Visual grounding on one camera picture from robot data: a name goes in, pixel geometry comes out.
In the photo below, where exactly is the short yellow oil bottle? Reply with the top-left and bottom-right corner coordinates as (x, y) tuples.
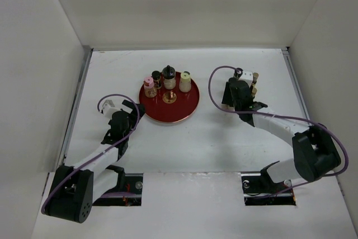
(251, 87), (257, 97)

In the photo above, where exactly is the pink cap spice jar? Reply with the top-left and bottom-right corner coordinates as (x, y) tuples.
(143, 77), (157, 98)

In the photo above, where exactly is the black cap brown spice jar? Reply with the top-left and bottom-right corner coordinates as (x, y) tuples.
(152, 71), (162, 90)

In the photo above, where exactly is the black cap pepper grinder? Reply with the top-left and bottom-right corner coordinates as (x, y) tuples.
(162, 65), (176, 90)

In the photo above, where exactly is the cream cap salt shaker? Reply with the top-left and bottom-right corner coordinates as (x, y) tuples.
(179, 71), (191, 93)

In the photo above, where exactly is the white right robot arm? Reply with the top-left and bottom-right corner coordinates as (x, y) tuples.
(222, 78), (341, 193)

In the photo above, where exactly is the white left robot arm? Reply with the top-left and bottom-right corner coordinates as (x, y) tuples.
(41, 96), (145, 223)

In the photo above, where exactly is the tall yellow oil bottle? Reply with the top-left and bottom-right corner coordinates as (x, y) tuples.
(252, 72), (259, 85)

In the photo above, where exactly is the black cap spice jar back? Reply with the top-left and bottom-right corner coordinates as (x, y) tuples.
(233, 68), (243, 79)

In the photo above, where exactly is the red round lacquer tray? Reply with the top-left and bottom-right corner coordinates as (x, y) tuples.
(139, 71), (200, 123)

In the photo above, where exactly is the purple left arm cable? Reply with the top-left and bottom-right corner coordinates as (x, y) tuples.
(41, 93), (140, 214)

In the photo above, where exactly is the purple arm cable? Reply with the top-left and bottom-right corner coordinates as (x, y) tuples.
(41, 93), (140, 214)
(208, 65), (350, 195)

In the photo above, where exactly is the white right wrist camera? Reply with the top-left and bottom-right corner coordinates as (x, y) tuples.
(239, 70), (253, 86)

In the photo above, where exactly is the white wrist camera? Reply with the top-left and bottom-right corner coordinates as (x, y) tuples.
(100, 100), (117, 119)
(239, 70), (253, 86)

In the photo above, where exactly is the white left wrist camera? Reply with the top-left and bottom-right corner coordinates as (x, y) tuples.
(100, 100), (117, 119)

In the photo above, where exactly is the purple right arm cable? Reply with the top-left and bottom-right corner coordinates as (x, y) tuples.
(208, 65), (350, 195)

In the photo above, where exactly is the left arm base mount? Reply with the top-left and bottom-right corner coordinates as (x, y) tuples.
(93, 174), (144, 207)

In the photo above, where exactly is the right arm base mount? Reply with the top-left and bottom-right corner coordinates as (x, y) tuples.
(241, 172), (296, 206)

